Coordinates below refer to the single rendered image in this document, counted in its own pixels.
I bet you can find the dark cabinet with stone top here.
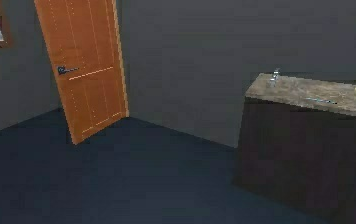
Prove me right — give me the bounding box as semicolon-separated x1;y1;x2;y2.
232;72;356;224

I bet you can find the thin grey pen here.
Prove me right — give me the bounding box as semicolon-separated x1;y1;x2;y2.
305;97;338;105

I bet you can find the small clear glass bottle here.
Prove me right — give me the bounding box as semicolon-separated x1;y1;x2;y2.
269;67;281;88

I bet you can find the black door handle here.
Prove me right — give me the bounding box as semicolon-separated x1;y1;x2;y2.
57;65;80;76

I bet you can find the orange wooden room door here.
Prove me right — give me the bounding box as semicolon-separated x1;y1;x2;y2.
33;0;130;146

